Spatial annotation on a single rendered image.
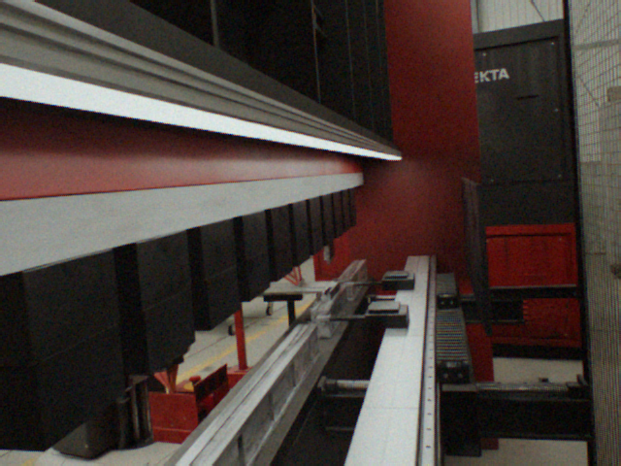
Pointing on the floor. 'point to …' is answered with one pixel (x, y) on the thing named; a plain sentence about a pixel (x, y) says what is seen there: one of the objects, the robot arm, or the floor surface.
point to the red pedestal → (239, 352)
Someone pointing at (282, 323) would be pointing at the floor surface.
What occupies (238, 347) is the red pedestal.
